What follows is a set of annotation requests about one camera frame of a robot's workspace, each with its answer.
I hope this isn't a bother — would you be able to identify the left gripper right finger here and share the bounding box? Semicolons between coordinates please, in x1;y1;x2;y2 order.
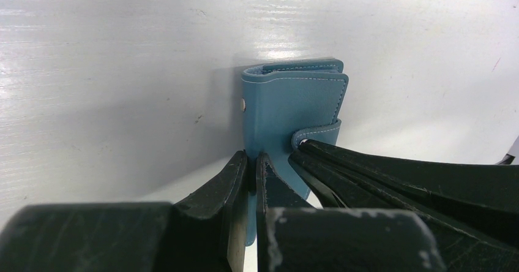
256;153;446;271

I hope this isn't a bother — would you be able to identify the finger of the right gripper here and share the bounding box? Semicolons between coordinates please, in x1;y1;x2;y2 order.
300;140;518;247
289;151;518;271

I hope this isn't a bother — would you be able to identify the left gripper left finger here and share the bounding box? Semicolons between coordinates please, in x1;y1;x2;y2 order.
1;151;247;271

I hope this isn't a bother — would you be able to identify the blue leather card holder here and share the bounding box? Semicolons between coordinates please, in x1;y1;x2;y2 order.
237;58;349;247

